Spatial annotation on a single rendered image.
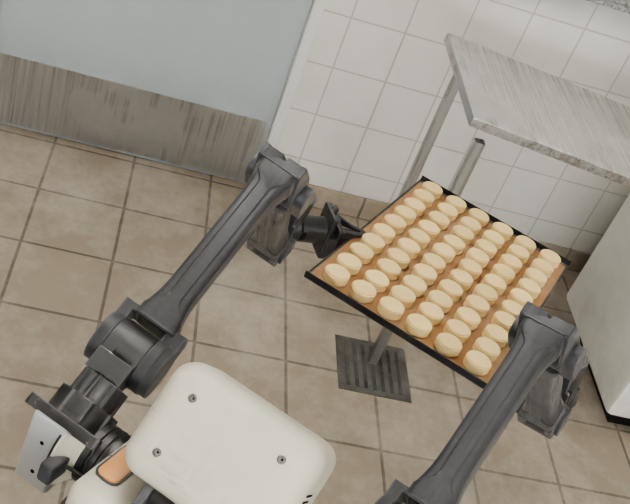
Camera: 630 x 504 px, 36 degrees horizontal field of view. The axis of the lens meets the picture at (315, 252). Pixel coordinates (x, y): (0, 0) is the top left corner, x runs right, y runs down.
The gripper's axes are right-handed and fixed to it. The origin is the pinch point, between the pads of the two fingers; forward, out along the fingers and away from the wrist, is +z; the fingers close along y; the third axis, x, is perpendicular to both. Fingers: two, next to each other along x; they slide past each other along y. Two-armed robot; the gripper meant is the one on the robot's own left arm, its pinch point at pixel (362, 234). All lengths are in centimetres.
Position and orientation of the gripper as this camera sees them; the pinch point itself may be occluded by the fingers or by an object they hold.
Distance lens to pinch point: 203.4
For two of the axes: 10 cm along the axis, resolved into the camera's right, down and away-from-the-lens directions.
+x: 2.6, 6.3, -7.3
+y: -3.2, 7.7, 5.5
